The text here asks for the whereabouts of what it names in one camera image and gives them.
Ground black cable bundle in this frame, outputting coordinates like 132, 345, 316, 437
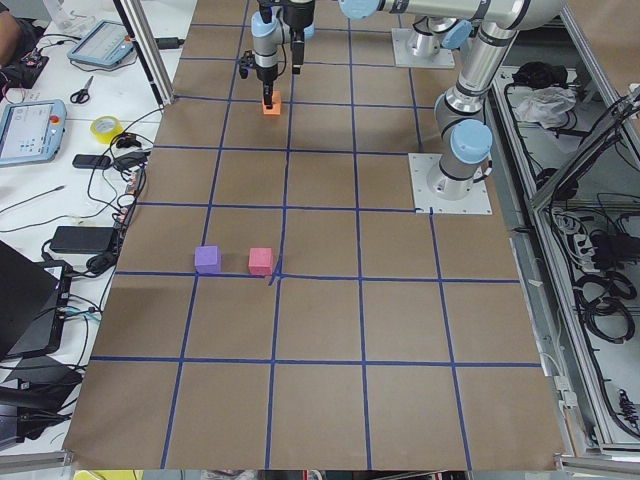
572, 272, 640, 346

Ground black laptop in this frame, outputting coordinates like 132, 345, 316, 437
1, 243, 71, 360

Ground teach pendant tablet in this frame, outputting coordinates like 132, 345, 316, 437
67, 20, 134, 70
1, 99, 67, 167

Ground far teach pendant tablet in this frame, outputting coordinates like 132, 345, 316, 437
67, 20, 134, 70

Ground white crumpled cloth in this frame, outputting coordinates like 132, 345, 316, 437
514, 87, 576, 129

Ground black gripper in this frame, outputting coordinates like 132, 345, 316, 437
289, 15, 306, 75
256, 64, 278, 107

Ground yellow tape roll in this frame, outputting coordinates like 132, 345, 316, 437
90, 115, 124, 145

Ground black phone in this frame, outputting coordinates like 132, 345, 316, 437
72, 154, 112, 170

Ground black handled scissors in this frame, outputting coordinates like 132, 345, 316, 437
69, 76, 94, 105

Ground orange foam cube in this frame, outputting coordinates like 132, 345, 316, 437
262, 90, 282, 116

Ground black power adapter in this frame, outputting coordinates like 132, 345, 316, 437
50, 226, 115, 254

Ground purple foam cube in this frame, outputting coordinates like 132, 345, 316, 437
194, 245, 222, 275

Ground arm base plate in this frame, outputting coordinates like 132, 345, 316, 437
391, 28, 455, 69
408, 153, 492, 215

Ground near teach pendant tablet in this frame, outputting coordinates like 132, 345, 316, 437
1, 99, 67, 167

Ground red foam cube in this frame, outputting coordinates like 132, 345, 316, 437
248, 247, 274, 276

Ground aluminium frame post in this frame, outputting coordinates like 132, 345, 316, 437
112, 0, 174, 107

